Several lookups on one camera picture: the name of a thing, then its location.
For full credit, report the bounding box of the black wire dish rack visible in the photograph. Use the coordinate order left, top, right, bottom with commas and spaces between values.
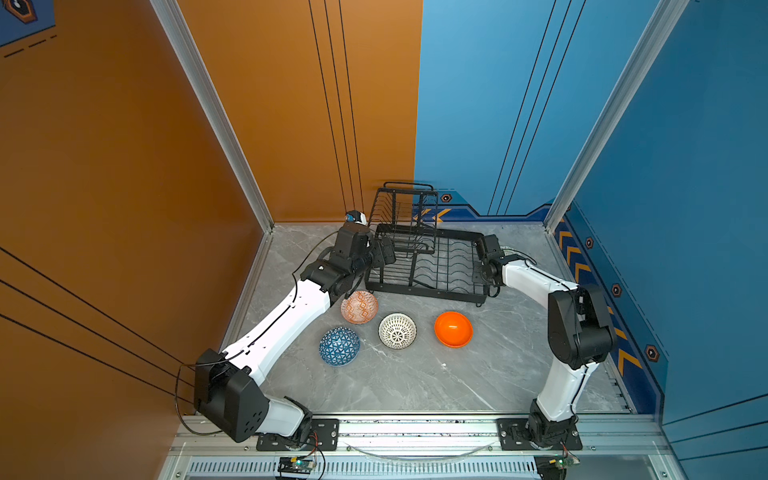
365, 181, 500, 307

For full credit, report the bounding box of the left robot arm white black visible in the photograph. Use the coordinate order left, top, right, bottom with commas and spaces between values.
192, 221, 396, 445

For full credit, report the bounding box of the left green circuit board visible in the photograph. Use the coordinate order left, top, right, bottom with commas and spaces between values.
275, 456, 320, 480

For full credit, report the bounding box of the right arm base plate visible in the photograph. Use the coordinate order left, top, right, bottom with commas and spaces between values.
496, 416, 583, 451

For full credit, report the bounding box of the dark blue geometric bowl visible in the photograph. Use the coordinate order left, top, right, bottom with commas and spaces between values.
318, 327, 361, 367

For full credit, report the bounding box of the red patterned bowl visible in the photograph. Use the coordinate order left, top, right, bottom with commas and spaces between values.
340, 291, 379, 324

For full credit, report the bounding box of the orange plastic bowl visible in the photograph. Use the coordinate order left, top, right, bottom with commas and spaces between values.
434, 311, 474, 349

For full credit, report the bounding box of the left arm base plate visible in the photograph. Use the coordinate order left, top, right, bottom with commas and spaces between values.
256, 418, 340, 452

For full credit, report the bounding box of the white red lattice bowl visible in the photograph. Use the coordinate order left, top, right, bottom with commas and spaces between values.
378, 313, 417, 350

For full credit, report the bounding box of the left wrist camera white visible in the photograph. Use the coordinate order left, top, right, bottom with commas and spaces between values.
345, 210, 368, 226

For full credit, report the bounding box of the aluminium front rail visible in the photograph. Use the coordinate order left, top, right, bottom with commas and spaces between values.
159, 413, 686, 479

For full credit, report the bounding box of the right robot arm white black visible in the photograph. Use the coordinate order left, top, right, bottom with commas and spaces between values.
475, 235, 617, 449

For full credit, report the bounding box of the right circuit board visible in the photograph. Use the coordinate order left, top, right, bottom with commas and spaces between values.
534, 455, 581, 480

